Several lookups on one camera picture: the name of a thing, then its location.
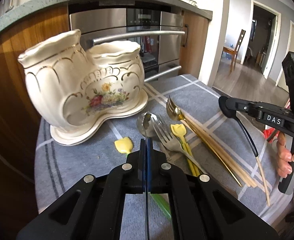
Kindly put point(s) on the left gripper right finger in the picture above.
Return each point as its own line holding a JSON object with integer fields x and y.
{"x": 201, "y": 208}

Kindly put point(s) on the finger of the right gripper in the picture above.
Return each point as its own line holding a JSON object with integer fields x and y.
{"x": 229, "y": 106}

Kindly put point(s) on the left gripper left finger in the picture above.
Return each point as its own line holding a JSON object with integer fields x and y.
{"x": 93, "y": 207}

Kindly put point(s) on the yellow tulip training chopsticks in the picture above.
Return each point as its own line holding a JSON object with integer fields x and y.
{"x": 179, "y": 130}

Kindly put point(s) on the gold fork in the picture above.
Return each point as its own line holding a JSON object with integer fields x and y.
{"x": 176, "y": 113}

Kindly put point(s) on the silver fork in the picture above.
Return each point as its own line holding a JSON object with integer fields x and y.
{"x": 172, "y": 143}

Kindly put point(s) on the green yellow tulip spoon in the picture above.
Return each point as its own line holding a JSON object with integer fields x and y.
{"x": 125, "y": 146}

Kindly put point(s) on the silver spoon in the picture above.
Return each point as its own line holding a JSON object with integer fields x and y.
{"x": 146, "y": 128}

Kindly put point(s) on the black plastic spoon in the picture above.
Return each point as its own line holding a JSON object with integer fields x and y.
{"x": 248, "y": 137}

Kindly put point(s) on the single wooden chopstick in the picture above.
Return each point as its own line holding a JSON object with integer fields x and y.
{"x": 263, "y": 180}

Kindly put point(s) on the person's right hand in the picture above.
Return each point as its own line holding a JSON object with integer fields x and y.
{"x": 284, "y": 157}

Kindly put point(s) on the red plastic bag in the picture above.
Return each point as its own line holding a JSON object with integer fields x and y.
{"x": 270, "y": 133}

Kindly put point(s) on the wooden dining chair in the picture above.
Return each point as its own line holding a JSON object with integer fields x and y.
{"x": 234, "y": 50}

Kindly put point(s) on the stainless steel oven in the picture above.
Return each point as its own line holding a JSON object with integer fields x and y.
{"x": 156, "y": 28}

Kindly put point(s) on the white bowl on counter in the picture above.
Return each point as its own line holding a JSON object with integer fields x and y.
{"x": 190, "y": 2}

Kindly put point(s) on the white floral ceramic utensil holder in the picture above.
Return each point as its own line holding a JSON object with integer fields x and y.
{"x": 77, "y": 90}

